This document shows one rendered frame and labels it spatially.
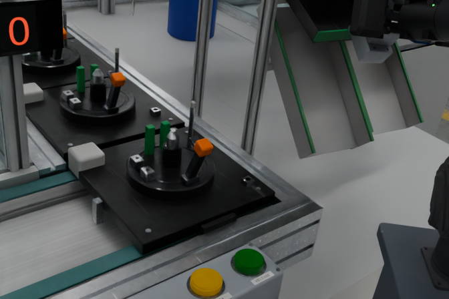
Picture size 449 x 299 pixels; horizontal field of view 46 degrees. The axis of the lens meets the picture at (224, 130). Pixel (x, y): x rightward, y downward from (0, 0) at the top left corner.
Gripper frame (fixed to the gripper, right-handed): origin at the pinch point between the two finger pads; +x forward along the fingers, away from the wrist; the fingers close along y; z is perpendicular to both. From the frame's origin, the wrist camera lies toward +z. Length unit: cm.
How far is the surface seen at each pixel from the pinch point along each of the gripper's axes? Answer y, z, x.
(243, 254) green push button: 21.2, -33.0, -3.8
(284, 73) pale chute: 6.8, -9.5, 15.5
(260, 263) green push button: 19.8, -33.6, -5.9
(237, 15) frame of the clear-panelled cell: -31, 7, 119
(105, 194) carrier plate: 36.2, -29.3, 13.0
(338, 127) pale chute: -4.6, -18.2, 14.1
